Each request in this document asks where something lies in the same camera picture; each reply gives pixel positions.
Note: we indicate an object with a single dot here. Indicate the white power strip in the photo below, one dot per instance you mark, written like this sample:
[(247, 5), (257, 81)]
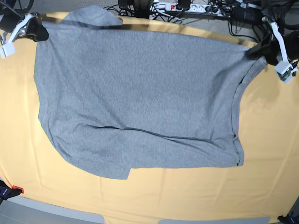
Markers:
[(171, 9)]

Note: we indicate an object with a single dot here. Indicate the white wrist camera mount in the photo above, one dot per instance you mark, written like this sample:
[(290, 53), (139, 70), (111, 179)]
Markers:
[(11, 37), (285, 69)]

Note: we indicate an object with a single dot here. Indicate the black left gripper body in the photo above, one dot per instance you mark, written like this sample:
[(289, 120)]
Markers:
[(291, 42)]

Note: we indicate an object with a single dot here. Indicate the yellow tablecloth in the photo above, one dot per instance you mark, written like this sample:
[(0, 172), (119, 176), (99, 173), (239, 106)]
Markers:
[(265, 185)]

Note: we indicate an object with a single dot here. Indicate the black clamp right corner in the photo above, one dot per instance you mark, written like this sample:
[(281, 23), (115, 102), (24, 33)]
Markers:
[(289, 219)]

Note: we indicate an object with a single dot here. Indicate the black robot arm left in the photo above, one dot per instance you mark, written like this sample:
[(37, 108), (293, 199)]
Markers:
[(285, 13)]

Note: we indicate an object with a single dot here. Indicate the grey t-shirt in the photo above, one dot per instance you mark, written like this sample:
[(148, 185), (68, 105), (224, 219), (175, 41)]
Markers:
[(113, 99)]

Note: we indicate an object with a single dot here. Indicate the black power adapter box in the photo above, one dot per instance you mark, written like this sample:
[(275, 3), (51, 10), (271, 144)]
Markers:
[(247, 15)]

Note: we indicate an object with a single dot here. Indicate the red and black clamp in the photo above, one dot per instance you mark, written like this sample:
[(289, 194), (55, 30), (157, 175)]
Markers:
[(6, 192)]

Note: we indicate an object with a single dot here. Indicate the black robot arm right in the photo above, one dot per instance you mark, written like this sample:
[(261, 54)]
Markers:
[(15, 7)]

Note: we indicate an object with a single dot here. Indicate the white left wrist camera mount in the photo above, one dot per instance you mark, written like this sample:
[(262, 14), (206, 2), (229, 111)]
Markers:
[(285, 69)]

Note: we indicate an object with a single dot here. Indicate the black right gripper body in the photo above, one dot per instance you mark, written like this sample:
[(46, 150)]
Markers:
[(22, 29)]

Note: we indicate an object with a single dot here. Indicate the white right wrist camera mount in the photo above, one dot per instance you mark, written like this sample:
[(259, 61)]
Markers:
[(11, 37)]

